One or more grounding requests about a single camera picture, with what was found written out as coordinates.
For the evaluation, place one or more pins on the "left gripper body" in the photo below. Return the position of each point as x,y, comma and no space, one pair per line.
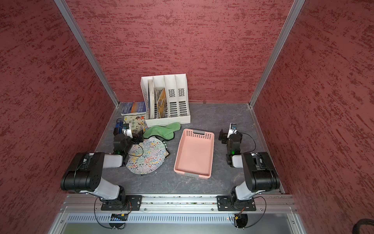
136,140

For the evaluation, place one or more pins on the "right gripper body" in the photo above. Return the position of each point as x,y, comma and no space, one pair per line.
225,139

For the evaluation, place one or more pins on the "colourful patterned round plate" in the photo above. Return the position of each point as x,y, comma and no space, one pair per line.
146,157

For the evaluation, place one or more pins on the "green microfibre cloth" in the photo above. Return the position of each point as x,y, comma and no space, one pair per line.
165,132

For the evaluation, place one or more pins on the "square flower plate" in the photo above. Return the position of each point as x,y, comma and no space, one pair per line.
167,153

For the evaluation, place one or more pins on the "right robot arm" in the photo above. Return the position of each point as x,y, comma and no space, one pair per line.
259,172

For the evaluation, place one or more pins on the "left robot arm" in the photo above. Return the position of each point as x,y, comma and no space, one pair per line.
84,175

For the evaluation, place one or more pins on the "blue cover book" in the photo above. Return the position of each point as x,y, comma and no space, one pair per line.
133,108

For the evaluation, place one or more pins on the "pink plastic basket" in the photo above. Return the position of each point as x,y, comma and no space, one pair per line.
195,154

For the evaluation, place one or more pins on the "yellow cover book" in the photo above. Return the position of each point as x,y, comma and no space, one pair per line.
161,103

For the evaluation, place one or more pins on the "white file organizer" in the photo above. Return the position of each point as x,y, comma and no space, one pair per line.
176,87

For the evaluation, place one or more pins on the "white book in organizer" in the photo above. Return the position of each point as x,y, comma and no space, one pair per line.
151,98

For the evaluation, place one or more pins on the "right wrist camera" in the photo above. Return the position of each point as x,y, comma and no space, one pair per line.
232,129

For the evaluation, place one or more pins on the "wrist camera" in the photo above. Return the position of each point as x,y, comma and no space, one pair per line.
126,130
232,129

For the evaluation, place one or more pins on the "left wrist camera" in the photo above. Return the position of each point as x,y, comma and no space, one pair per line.
126,130

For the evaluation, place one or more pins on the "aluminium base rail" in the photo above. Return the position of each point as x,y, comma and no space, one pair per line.
209,203

